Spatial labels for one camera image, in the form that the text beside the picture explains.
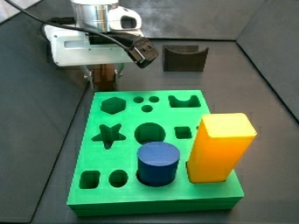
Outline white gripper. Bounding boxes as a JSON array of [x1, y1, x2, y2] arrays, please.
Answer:
[[43, 25, 132, 89]]

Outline brown star prism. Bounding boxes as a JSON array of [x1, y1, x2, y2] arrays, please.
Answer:
[[94, 64, 116, 91]]

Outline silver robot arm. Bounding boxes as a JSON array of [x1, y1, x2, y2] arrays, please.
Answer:
[[42, 0, 143, 91]]

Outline green shape sorter board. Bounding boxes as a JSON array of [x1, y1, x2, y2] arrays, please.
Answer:
[[67, 90, 245, 216]]

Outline black curved fixture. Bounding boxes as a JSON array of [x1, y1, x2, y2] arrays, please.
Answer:
[[163, 45, 210, 72]]

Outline blue cylinder block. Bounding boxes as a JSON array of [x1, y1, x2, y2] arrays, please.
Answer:
[[136, 142, 180, 187]]

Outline yellow square prism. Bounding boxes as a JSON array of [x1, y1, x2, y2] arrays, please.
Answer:
[[187, 113, 258, 184]]

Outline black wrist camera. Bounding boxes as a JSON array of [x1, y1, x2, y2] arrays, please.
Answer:
[[114, 32, 159, 68]]

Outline black cable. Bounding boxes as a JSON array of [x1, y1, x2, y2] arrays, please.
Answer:
[[4, 0, 136, 55]]

